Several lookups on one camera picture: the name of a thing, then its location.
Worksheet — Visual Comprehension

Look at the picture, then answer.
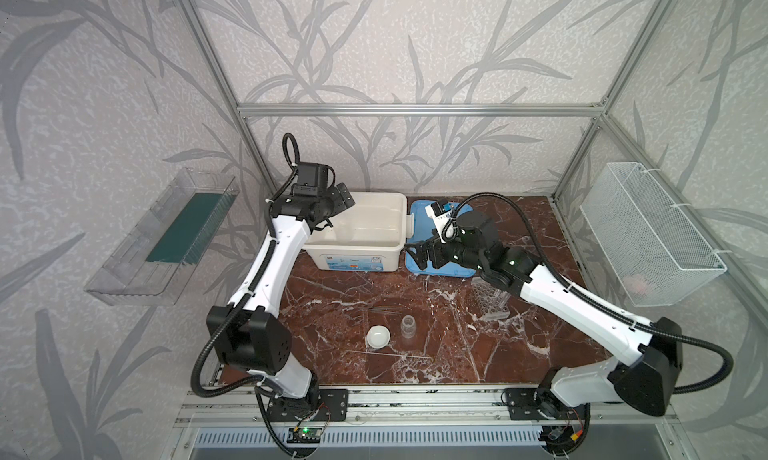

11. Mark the white wire mesh basket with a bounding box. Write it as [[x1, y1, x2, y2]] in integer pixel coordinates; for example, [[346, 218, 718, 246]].
[[580, 162, 727, 307]]

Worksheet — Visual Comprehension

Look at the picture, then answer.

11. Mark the aluminium front rail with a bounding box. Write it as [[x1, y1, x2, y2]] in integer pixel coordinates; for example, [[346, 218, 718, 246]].
[[173, 383, 667, 428]]

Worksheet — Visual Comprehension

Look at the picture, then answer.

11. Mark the light blue bin lid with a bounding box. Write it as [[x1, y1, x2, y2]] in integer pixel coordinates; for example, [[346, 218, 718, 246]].
[[405, 200, 475, 278]]

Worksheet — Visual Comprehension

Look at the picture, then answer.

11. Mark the clear wall shelf green liner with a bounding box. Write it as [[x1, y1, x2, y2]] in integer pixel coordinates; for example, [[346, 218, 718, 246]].
[[84, 167, 240, 306]]

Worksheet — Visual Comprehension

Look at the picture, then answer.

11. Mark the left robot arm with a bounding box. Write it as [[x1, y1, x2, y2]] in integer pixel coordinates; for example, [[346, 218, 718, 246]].
[[190, 162, 355, 410]]

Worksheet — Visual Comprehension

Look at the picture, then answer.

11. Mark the white plastic storage bin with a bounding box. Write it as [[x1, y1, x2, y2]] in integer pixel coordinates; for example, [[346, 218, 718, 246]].
[[304, 191, 413, 272]]

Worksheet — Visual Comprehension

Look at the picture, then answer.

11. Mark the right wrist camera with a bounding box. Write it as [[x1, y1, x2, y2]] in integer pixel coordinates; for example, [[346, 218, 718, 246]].
[[428, 199, 455, 243]]

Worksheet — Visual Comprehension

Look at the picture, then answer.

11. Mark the green circuit board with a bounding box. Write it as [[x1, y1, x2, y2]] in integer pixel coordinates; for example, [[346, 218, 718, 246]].
[[286, 427, 325, 444]]

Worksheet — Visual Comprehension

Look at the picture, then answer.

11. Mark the clear acrylic test tube rack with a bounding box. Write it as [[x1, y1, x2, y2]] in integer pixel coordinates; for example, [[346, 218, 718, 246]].
[[471, 277, 511, 321]]

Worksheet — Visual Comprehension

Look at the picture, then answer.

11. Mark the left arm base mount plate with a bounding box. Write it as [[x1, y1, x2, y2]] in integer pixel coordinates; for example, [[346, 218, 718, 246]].
[[267, 388, 349, 422]]

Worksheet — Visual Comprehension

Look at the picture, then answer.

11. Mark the pink object in basket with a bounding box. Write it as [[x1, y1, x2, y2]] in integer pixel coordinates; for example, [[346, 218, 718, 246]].
[[622, 274, 652, 297]]

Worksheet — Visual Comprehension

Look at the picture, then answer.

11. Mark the small white ceramic dish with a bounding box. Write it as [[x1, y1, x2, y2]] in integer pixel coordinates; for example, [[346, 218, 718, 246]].
[[365, 325, 391, 350]]

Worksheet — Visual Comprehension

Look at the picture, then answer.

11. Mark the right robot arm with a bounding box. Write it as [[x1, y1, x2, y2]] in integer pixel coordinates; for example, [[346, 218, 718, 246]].
[[405, 202, 734, 418]]

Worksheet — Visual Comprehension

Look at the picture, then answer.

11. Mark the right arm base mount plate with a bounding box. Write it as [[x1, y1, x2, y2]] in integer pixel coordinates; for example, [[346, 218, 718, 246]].
[[501, 386, 547, 421]]

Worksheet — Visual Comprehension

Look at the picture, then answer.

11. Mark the glass stirring rod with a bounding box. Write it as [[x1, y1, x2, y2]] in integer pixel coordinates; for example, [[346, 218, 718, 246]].
[[348, 350, 434, 361]]

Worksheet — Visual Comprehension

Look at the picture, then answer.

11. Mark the small glass jar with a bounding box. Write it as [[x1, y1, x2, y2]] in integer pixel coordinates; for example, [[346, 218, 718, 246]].
[[401, 315, 417, 339]]

